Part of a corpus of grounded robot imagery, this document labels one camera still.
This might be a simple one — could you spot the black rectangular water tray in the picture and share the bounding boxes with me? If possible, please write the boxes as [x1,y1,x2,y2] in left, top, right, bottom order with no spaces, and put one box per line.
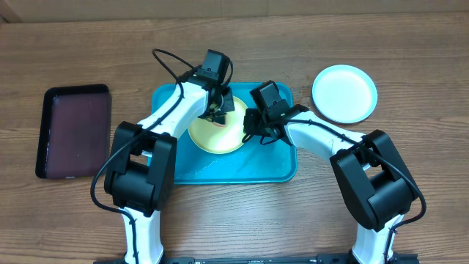
[35,84,111,180]

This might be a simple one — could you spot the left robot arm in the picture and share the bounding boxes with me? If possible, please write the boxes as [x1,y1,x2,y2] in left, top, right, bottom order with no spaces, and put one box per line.
[96,50,235,263]

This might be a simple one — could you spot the light blue plate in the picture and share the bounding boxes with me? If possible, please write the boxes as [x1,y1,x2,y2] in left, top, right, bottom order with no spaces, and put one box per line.
[311,65,378,124]

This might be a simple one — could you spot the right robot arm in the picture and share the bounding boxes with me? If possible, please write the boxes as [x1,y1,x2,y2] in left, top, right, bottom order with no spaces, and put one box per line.
[243,81,426,263]

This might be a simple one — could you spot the teal plastic serving tray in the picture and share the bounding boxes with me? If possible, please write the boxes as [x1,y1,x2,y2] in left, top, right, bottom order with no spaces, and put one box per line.
[174,82,298,185]

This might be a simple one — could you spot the green rimmed yellow plate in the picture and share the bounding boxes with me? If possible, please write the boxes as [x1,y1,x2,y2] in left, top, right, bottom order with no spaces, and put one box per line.
[188,97,247,154]

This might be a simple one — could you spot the pink and green sponge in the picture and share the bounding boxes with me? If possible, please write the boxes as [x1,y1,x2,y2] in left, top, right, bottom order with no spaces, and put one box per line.
[212,121,226,128]

